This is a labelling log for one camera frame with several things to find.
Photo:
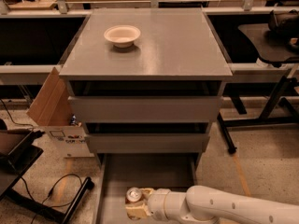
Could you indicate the black table frame right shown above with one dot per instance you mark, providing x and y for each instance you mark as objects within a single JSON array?
[{"x": 276, "y": 98}]

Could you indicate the orange soda can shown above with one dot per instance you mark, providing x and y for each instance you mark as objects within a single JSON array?
[{"x": 134, "y": 195}]

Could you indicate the metal railing frame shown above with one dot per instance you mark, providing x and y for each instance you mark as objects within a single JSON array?
[{"x": 217, "y": 64}]

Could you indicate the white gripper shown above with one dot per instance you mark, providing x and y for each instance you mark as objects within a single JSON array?
[{"x": 158, "y": 201}]

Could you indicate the grey drawer cabinet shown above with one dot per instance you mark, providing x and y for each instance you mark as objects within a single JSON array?
[{"x": 169, "y": 38}]

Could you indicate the cardboard box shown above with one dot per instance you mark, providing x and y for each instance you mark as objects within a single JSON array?
[{"x": 51, "y": 111}]

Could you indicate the grey top drawer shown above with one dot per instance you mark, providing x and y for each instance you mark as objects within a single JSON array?
[{"x": 146, "y": 101}]

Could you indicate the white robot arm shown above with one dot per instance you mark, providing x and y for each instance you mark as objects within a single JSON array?
[{"x": 203, "y": 205}]

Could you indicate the grey middle drawer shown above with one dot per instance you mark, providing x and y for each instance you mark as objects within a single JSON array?
[{"x": 147, "y": 137}]

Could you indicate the white paper bowl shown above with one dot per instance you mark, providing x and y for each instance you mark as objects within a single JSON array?
[{"x": 122, "y": 36}]

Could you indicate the black side table top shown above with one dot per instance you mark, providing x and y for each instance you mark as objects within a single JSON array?
[{"x": 271, "y": 47}]

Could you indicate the grey open bottom drawer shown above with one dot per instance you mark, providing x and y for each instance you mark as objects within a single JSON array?
[{"x": 119, "y": 172}]

